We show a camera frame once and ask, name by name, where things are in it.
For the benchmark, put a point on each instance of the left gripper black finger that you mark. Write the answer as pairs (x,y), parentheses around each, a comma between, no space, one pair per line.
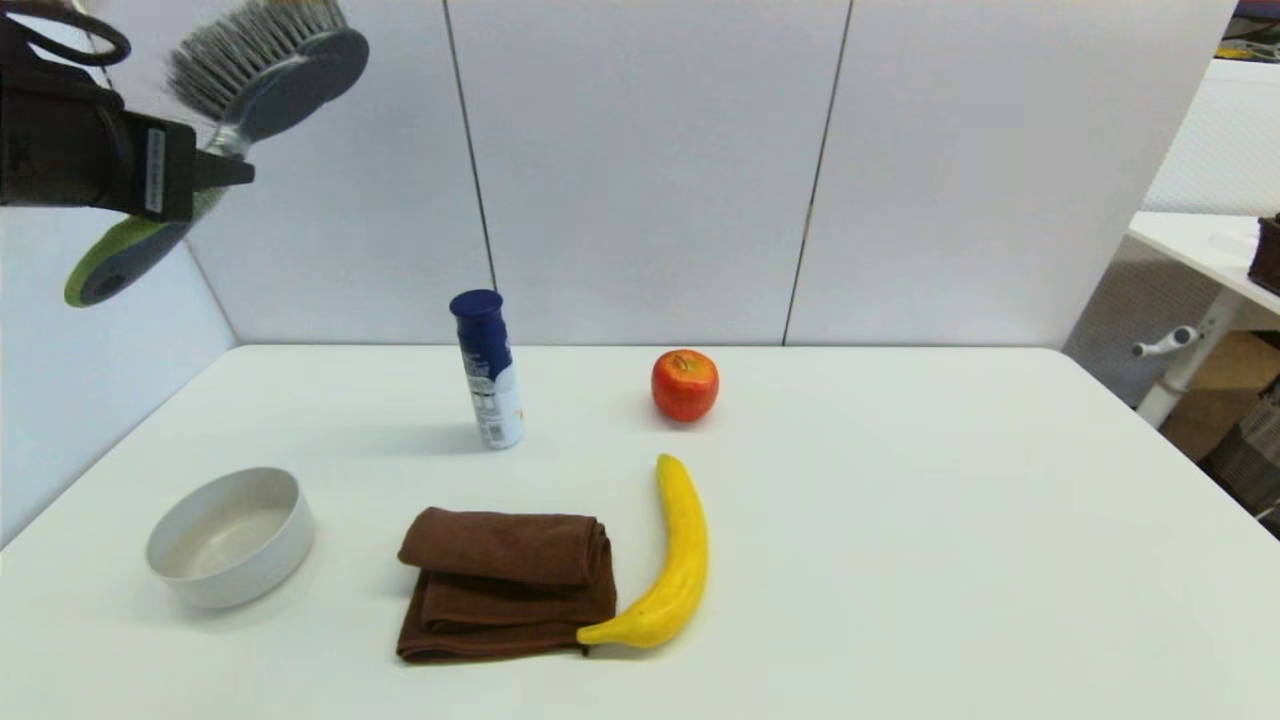
(222,174)

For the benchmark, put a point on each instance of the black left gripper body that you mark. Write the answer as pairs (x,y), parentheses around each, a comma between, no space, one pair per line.
(70,150)

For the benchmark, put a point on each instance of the blue and white spray can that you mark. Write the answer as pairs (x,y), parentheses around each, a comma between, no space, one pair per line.
(492,380)

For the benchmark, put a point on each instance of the white round bowl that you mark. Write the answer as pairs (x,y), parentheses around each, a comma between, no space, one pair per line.
(232,575)

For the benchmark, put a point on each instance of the folded brown towel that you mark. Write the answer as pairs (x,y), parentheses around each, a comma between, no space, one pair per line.
(500,585)

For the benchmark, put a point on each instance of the red apple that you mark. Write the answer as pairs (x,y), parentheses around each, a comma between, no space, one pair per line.
(684,388)

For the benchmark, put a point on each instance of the yellow banana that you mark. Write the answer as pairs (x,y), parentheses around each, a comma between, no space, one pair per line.
(680,560)

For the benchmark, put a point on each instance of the white background desk top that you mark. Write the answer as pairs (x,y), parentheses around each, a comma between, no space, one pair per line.
(1190,240)

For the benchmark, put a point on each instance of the white desk leg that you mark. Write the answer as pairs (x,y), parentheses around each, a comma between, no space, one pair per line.
(1190,365)

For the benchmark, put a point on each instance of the brown cardboard box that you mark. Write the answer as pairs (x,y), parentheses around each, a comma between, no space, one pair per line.
(1235,370)

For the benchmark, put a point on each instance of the dark woven basket on desk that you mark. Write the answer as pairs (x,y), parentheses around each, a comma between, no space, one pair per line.
(1268,255)

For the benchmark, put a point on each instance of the dark wicker floor basket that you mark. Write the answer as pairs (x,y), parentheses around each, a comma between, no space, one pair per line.
(1250,460)

